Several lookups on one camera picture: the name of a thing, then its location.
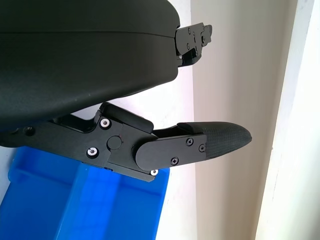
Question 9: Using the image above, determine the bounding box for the blue plastic tray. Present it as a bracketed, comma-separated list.
[0, 146, 171, 240]

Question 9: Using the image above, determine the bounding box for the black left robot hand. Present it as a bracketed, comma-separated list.
[0, 0, 253, 183]

